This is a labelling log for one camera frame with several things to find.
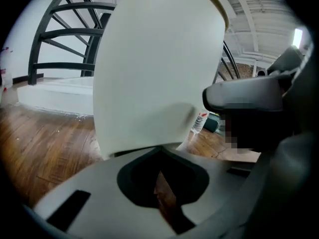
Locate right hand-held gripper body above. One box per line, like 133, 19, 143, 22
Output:
257, 45, 306, 80

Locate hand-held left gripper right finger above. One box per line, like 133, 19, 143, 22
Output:
160, 147, 260, 229

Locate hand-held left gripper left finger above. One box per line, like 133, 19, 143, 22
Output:
33, 146, 180, 239

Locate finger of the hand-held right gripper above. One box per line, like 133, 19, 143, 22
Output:
202, 76, 285, 112

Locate white lidded trash bin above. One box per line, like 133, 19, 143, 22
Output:
92, 0, 230, 160

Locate person's black top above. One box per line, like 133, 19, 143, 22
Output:
219, 103, 308, 154

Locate black square box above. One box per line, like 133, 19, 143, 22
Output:
203, 112, 222, 133

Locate small clear water bottle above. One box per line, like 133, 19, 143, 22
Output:
191, 110, 210, 134

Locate large clear water jug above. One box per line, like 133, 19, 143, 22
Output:
0, 47, 13, 90

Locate black spiral staircase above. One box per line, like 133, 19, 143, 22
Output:
27, 0, 241, 86

